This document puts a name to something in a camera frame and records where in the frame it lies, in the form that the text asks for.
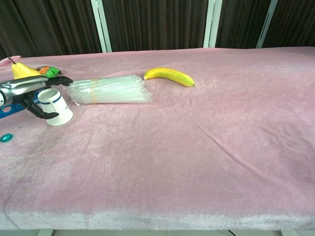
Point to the orange green toy carrot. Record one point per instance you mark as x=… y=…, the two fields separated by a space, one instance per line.
x=48 y=70

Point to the bundle of clear plastic straws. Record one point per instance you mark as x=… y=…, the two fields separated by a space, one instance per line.
x=110 y=89

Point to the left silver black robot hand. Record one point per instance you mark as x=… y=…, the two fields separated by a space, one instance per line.
x=23 y=84

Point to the pink fleece table cloth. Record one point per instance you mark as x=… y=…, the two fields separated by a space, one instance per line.
x=172 y=147

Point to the white frame post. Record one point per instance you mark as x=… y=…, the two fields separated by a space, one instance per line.
x=265 y=24
x=209 y=23
x=101 y=25

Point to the yellow banana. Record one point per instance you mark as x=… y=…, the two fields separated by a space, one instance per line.
x=169 y=76

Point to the white paper cup blue stripe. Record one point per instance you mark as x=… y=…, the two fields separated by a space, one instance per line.
x=55 y=108

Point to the teal oval gem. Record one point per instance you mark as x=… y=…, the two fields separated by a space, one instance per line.
x=6 y=138

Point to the yellow pear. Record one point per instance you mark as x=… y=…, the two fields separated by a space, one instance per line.
x=21 y=71

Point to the dark brown curtain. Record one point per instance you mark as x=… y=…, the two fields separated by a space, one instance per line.
x=157 y=22

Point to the blue flat package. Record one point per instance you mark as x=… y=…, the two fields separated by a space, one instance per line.
x=9 y=111

